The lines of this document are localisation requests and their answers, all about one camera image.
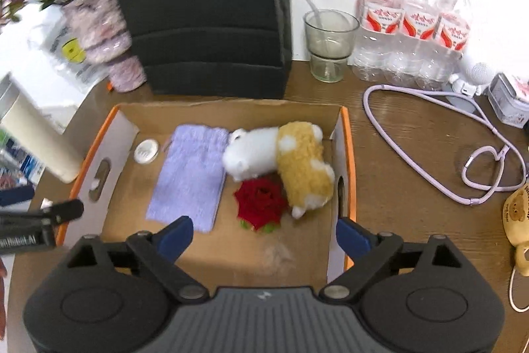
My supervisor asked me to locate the red fabric rose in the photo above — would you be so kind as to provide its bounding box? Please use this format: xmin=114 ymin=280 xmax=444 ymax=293
xmin=233 ymin=178 xmax=289 ymax=233

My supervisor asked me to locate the white plush hamster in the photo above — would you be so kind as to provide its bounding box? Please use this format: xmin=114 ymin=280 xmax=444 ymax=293
xmin=222 ymin=126 xmax=282 ymax=183

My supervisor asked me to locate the thin white cable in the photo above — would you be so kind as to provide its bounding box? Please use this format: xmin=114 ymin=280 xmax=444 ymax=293
xmin=508 ymin=245 xmax=529 ymax=312

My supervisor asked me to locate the purple knitted pouch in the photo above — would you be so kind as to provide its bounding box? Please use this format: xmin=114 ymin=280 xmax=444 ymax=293
xmin=145 ymin=124 xmax=229 ymax=233

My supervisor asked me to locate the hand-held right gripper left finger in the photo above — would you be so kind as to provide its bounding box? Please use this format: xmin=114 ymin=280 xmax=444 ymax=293
xmin=66 ymin=216 xmax=208 ymax=304

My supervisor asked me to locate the pink textured vase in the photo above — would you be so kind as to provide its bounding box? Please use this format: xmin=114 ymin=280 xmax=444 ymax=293
xmin=62 ymin=0 xmax=147 ymax=93

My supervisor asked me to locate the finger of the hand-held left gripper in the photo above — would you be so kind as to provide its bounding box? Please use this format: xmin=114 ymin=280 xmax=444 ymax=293
xmin=0 ymin=199 xmax=85 ymax=228
xmin=0 ymin=185 xmax=36 ymax=208

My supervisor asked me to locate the silver tin box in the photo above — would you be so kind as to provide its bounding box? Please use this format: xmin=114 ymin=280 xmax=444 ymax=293
xmin=488 ymin=72 xmax=529 ymax=129

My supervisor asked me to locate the cream thermos bottle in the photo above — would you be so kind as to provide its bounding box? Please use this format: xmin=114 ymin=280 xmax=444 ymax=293
xmin=0 ymin=74 xmax=85 ymax=184

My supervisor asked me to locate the grey glass cup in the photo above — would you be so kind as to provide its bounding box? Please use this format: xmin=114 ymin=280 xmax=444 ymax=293
xmin=304 ymin=9 xmax=360 ymax=83

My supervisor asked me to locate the white plastic spoon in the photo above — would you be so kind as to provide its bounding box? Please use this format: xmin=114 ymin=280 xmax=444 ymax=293
xmin=306 ymin=0 xmax=328 ymax=32

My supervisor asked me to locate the small white fan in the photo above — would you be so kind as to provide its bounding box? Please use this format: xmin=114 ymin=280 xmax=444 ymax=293
xmin=441 ymin=61 xmax=496 ymax=101

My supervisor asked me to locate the white round cap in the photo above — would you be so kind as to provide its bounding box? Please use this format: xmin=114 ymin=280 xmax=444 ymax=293
xmin=133 ymin=139 xmax=159 ymax=163

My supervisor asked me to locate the red printed cardboard box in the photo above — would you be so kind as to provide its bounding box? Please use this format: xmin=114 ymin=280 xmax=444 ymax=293
xmin=56 ymin=99 xmax=357 ymax=284

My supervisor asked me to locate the clear smiley plastic bag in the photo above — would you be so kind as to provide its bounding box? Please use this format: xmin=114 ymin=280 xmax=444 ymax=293
xmin=27 ymin=12 xmax=110 ymax=89

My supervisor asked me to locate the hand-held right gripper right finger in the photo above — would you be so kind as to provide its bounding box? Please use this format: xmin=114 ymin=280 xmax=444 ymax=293
xmin=322 ymin=216 xmax=464 ymax=304

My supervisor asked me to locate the cluttered storage rack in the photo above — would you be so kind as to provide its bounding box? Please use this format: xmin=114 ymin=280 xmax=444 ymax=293
xmin=0 ymin=125 xmax=46 ymax=188

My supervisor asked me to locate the yellow plush hamster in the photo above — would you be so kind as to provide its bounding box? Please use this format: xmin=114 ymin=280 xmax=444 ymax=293
xmin=275 ymin=121 xmax=335 ymax=219

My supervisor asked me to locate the black paper bag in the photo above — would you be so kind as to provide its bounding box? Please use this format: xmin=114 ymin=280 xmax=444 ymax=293
xmin=100 ymin=0 xmax=293 ymax=99

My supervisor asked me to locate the clear red label water bottle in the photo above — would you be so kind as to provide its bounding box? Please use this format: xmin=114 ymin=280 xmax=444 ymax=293
xmin=390 ymin=0 xmax=439 ymax=87
xmin=426 ymin=0 xmax=474 ymax=91
xmin=351 ymin=0 xmax=405 ymax=83

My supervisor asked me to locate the purple charging cable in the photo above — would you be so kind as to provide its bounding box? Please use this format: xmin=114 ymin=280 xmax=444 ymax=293
xmin=363 ymin=84 xmax=527 ymax=205

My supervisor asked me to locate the yellow bear mug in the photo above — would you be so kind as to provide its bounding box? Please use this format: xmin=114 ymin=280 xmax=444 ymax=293
xmin=502 ymin=183 xmax=529 ymax=277

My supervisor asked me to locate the wooden desktop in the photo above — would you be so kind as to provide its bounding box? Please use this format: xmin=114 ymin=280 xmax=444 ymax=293
xmin=8 ymin=59 xmax=529 ymax=353

